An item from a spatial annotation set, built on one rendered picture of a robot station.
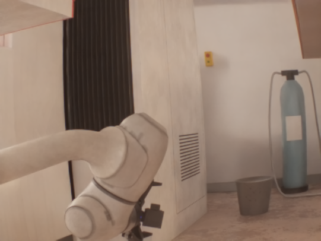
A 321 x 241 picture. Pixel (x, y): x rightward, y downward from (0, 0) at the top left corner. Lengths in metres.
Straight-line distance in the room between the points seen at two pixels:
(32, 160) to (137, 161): 0.21
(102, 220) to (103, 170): 0.10
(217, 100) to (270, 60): 0.71
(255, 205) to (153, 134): 2.67
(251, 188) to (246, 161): 1.46
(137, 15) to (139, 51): 0.21
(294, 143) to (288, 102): 0.37
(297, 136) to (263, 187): 0.98
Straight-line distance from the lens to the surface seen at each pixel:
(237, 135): 4.97
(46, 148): 0.85
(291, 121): 4.39
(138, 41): 2.64
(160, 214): 1.17
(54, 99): 2.65
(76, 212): 0.95
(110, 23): 2.75
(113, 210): 0.97
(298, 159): 4.41
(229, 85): 4.99
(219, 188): 5.02
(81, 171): 2.77
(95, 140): 0.90
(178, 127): 3.20
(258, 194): 3.55
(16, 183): 2.25
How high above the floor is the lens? 0.71
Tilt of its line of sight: 1 degrees up
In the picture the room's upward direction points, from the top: 4 degrees counter-clockwise
